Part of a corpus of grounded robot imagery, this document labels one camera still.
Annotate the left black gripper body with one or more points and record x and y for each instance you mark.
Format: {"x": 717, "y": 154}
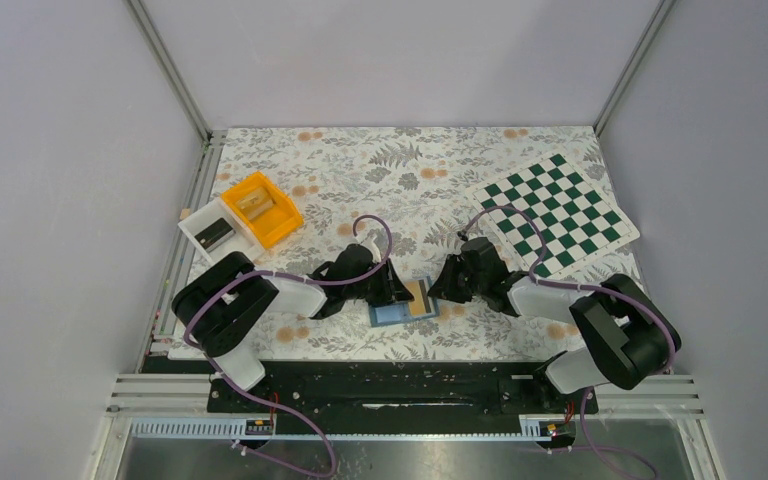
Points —
{"x": 379, "y": 287}

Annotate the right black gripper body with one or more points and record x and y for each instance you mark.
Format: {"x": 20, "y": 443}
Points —
{"x": 455, "y": 281}

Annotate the blue card holder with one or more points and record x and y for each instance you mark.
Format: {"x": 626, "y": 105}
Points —
{"x": 397, "y": 314}

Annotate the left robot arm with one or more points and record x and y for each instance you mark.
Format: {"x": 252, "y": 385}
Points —
{"x": 223, "y": 304}

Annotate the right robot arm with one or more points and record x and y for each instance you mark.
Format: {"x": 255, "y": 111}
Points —
{"x": 626, "y": 338}

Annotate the floral table mat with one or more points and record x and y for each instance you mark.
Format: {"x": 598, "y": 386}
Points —
{"x": 405, "y": 188}

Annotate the green white chessboard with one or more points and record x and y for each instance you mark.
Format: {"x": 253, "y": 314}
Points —
{"x": 548, "y": 214}

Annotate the orange plastic bin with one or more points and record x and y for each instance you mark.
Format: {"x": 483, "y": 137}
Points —
{"x": 268, "y": 212}

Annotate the item in orange bin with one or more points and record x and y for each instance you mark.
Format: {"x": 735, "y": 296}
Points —
{"x": 255, "y": 203}

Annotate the white plastic bin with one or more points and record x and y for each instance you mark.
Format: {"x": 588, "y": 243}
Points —
{"x": 243, "y": 240}

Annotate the black item in white bin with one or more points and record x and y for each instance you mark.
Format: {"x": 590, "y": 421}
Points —
{"x": 212, "y": 236}

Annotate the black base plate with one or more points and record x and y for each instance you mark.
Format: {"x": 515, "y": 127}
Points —
{"x": 402, "y": 398}

